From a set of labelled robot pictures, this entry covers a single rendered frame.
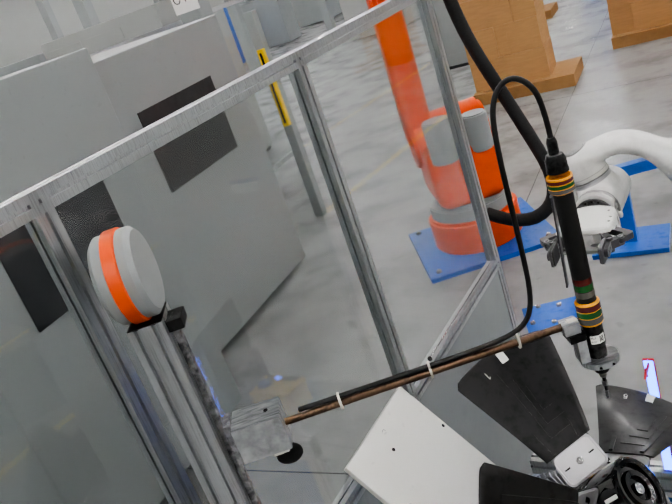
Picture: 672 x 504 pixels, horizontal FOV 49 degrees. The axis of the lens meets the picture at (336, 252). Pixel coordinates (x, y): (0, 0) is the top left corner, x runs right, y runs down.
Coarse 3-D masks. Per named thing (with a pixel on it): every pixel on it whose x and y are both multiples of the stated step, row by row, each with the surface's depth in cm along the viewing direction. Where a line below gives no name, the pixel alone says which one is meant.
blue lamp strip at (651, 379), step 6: (648, 372) 171; (654, 372) 170; (648, 378) 172; (654, 378) 171; (648, 384) 173; (654, 384) 172; (654, 390) 173; (666, 450) 179; (666, 456) 180; (666, 462) 181; (666, 468) 182
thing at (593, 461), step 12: (576, 444) 140; (588, 444) 140; (564, 456) 140; (576, 456) 140; (588, 456) 139; (600, 456) 138; (564, 468) 140; (576, 468) 139; (588, 468) 139; (576, 480) 139
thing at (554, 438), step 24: (480, 360) 149; (528, 360) 148; (552, 360) 148; (480, 384) 147; (504, 384) 146; (528, 384) 145; (552, 384) 145; (480, 408) 145; (504, 408) 145; (528, 408) 144; (552, 408) 143; (576, 408) 142; (528, 432) 143; (552, 432) 141; (576, 432) 140; (552, 456) 141
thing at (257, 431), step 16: (272, 400) 134; (224, 416) 133; (240, 416) 133; (256, 416) 131; (272, 416) 129; (224, 432) 130; (240, 432) 129; (256, 432) 129; (272, 432) 129; (288, 432) 132; (240, 448) 130; (256, 448) 130; (272, 448) 131; (288, 448) 131; (240, 464) 132
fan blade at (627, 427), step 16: (608, 400) 162; (624, 400) 162; (640, 400) 162; (656, 400) 162; (608, 416) 158; (624, 416) 157; (640, 416) 156; (656, 416) 156; (608, 432) 153; (624, 432) 152; (640, 432) 151; (656, 432) 151; (608, 448) 149; (624, 448) 148; (640, 448) 146; (656, 448) 146
